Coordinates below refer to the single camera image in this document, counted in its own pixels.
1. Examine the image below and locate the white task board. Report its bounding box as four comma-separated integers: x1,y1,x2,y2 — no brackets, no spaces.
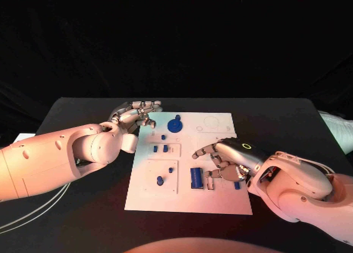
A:
124,111,253,216

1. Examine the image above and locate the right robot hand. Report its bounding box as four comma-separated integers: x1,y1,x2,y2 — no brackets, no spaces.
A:
190,137,272,188

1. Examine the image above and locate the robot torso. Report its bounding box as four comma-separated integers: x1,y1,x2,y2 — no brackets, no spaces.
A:
122,237,285,253

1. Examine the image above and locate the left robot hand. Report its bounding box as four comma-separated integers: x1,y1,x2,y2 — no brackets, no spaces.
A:
106,100,164,134

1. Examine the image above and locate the white cable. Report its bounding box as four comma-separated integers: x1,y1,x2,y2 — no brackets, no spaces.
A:
0,182,69,232
0,183,72,236
299,158,335,175

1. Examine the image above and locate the long blue cylinder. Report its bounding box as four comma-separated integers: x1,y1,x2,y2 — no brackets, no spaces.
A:
190,167,204,190

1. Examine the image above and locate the white wrapped object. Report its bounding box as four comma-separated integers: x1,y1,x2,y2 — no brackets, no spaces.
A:
318,110,353,155

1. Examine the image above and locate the blue gear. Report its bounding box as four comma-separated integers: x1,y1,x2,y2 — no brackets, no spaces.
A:
167,114,184,133

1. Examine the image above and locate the white box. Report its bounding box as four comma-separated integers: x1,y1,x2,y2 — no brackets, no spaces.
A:
13,133,37,143

